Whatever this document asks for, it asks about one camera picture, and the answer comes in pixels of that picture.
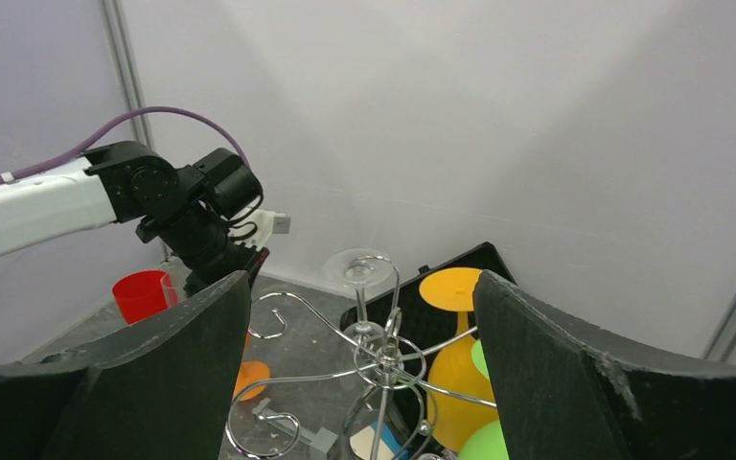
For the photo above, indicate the chrome wine glass rack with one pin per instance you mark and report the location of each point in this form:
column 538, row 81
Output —
column 394, row 364

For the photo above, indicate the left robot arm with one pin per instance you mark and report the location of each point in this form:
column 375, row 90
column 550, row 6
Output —
column 209, row 214

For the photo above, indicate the clear wine glass back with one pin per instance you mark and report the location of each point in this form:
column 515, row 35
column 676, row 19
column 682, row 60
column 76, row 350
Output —
column 360, row 268

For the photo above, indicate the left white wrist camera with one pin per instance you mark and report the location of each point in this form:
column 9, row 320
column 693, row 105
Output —
column 256, row 229

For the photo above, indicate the yellow wine glass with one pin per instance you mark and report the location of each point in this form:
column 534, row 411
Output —
column 452, row 369

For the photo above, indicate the green wine glass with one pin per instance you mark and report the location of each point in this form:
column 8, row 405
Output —
column 488, row 441

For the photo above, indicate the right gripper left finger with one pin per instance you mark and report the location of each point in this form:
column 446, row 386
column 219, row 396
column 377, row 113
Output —
column 158, row 389

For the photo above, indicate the red wine glass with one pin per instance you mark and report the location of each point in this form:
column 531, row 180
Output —
column 139, row 295

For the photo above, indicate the clear wine glass front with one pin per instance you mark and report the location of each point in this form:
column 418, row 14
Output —
column 171, row 292

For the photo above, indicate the clear wine glass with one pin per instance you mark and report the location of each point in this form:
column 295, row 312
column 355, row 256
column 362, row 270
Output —
column 171, row 292
column 360, row 268

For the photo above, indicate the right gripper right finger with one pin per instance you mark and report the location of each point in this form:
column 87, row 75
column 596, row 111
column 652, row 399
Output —
column 567, row 389

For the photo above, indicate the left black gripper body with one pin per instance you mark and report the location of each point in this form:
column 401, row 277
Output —
column 232, row 257

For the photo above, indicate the orange wine glass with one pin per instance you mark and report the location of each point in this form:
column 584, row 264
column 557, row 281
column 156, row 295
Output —
column 249, row 372

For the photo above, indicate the grey metal tool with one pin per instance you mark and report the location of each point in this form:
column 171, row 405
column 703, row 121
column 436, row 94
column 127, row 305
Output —
column 321, row 443

